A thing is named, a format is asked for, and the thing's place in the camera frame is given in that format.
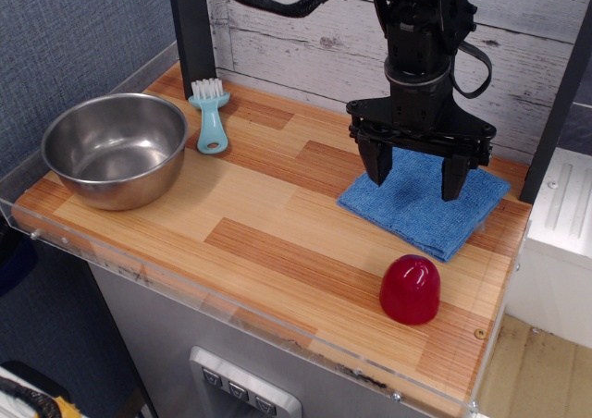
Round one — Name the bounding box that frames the right black vertical post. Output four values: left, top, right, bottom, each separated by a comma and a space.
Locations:
519, 0, 591, 203

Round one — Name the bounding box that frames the stainless steel bowl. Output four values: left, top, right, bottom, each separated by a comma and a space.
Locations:
41, 93, 189, 211

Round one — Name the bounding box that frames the red dome-shaped toy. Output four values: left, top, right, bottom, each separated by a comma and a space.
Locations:
379, 254, 440, 326

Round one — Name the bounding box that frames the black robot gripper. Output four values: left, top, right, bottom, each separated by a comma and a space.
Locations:
347, 73, 497, 202

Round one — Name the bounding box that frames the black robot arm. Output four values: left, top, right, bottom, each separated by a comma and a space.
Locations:
346, 0, 497, 202

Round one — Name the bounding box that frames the clear acrylic table guard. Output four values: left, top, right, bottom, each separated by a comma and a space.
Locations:
2, 191, 529, 417

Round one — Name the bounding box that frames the black vertical post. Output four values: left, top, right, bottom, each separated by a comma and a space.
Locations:
519, 0, 591, 203
170, 0, 216, 98

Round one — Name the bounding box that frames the silver toy dispenser panel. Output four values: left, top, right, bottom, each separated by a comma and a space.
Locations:
189, 346, 302, 417

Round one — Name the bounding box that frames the folded blue cloth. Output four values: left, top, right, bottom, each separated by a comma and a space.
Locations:
337, 148, 511, 263

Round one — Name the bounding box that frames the left black vertical post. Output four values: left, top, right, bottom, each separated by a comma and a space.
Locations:
170, 0, 216, 98

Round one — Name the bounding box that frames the teal scrub brush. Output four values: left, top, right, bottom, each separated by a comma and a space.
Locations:
188, 78, 230, 154

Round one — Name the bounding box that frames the black and yellow object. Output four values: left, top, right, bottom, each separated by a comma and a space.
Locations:
1, 361, 84, 418

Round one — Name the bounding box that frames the white cabinet at right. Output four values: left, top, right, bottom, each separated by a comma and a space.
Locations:
506, 148, 591, 348

